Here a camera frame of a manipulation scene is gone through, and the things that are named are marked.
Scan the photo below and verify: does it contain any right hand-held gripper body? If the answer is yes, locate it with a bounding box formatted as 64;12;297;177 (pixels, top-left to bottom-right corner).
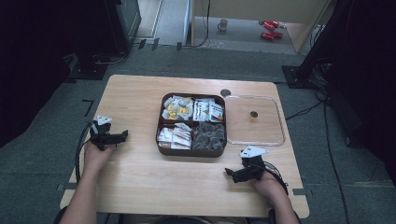
238;145;270;182

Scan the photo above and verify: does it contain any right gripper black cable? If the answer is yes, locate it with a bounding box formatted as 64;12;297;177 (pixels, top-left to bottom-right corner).
262;160;290;196

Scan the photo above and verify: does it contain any pile of yellow white packets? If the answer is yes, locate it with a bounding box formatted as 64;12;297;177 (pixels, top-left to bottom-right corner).
161;94;194;121

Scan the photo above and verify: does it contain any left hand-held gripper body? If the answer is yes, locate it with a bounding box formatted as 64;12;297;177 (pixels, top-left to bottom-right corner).
89;115;117;152

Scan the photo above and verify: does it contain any brown compartment box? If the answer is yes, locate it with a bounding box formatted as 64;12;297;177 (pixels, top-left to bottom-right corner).
155;91;228;159

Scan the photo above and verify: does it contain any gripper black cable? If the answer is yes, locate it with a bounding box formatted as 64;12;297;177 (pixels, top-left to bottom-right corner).
74;121;94;185
262;160;290;196

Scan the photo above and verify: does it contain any transparent lid with gold knob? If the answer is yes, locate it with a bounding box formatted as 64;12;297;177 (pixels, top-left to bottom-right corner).
223;94;287;147

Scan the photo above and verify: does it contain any pile of dark grey packets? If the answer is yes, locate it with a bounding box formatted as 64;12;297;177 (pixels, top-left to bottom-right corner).
191;120;227;152

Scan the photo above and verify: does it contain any pile of white printed packets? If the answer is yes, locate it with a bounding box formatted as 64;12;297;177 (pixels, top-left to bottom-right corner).
192;98;225;123

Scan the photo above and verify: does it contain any person's right hand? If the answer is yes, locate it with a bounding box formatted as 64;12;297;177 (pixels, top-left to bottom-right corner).
249;170;289;207

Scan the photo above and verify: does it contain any black stand base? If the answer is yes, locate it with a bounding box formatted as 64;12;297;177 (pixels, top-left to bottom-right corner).
281;64;316;90

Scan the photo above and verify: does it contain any black floor cable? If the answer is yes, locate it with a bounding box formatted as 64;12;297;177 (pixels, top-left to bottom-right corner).
285;83;352;224

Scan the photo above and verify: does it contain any person's left hand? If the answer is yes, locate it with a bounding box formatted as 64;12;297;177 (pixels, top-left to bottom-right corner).
83;141;117;175

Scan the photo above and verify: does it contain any dark cabinet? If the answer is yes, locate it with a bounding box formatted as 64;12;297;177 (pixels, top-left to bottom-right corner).
104;0;143;55

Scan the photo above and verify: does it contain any pile of white red packets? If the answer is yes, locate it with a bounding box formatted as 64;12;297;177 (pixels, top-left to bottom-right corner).
157;122;193;151

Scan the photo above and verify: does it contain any black hanging cable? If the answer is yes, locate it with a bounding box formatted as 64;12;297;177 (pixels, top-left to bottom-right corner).
183;0;212;49

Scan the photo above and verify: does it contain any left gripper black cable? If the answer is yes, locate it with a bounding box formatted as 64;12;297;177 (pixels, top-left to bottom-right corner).
74;121;94;185

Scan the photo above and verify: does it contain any red can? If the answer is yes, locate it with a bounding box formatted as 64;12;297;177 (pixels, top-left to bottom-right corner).
259;20;281;32
260;31;284;41

